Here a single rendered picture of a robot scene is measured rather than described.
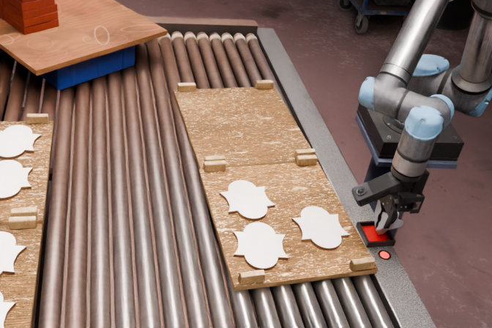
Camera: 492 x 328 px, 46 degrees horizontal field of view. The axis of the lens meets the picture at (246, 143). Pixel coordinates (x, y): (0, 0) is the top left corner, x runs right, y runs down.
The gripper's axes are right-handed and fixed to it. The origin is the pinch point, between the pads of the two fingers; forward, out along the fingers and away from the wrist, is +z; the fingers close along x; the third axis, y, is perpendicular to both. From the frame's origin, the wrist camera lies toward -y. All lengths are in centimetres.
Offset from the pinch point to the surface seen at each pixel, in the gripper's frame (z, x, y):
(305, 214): -1.0, 6.0, -17.4
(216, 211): 0.1, 9.5, -39.7
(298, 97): 2, 67, -1
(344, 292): 2.2, -16.6, -14.3
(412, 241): 94, 80, 79
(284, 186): 0.1, 18.1, -19.6
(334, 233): -1.0, -1.4, -12.1
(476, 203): 93, 104, 129
